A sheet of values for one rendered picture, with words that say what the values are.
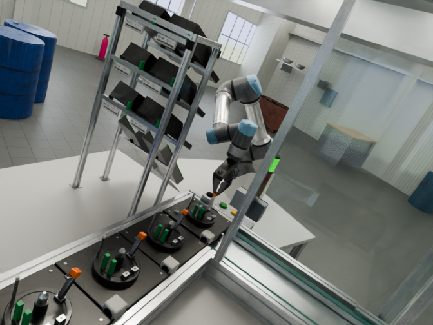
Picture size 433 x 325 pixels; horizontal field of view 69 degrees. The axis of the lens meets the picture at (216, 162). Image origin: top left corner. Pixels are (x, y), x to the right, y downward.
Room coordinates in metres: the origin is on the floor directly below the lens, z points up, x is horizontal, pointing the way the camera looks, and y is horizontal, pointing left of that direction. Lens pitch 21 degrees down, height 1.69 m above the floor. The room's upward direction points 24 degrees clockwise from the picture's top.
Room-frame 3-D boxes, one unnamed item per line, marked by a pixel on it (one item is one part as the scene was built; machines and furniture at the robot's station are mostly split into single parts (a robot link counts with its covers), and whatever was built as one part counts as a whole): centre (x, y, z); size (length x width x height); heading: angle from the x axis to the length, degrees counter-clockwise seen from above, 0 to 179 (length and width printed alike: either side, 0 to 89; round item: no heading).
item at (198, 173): (1.75, -0.17, 0.84); 0.90 x 0.70 x 0.03; 48
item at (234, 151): (1.28, -0.06, 1.29); 0.08 x 0.08 x 0.05
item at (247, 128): (1.28, -0.06, 1.37); 0.09 x 0.08 x 0.11; 178
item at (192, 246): (0.96, 0.06, 1.01); 0.24 x 0.24 x 0.13; 69
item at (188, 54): (1.21, 0.35, 1.26); 0.36 x 0.21 x 0.80; 69
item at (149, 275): (0.73, 0.15, 1.01); 0.24 x 0.24 x 0.13; 69
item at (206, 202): (1.19, -0.03, 1.06); 0.08 x 0.04 x 0.07; 159
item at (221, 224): (1.20, -0.03, 0.96); 0.24 x 0.24 x 0.02; 69
